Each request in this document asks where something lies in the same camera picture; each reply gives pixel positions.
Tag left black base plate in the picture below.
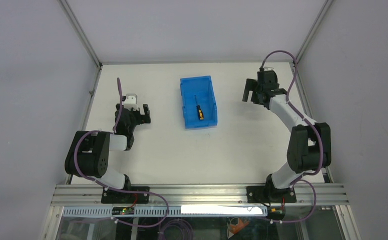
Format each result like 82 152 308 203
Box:
101 186 150 204

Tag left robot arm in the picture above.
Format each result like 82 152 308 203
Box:
64 93 151 191

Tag aluminium front rail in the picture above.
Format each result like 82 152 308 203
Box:
51 183 350 207

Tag orange object below table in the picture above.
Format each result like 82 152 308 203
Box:
227 217 250 237

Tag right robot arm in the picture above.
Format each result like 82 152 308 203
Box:
242 67 331 203

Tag right aluminium frame post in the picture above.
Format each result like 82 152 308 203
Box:
296 0 334 62

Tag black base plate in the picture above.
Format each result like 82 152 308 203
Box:
246 185 297 204
101 186 150 204

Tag black yellow screwdriver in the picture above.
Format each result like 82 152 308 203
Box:
194 95 204 121

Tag white slotted cable duct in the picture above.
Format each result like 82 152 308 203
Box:
63 204 267 218

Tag blue plastic bin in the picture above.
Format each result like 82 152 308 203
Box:
180 75 218 130

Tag left aluminium frame post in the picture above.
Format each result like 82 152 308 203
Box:
58 0 102 68

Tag aluminium frame post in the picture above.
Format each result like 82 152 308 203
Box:
58 0 102 68
296 0 334 62

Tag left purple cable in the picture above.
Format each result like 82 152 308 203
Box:
74 77 194 240

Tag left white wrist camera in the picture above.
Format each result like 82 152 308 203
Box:
123 93 139 111

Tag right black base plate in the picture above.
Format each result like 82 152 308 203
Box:
246 185 297 204

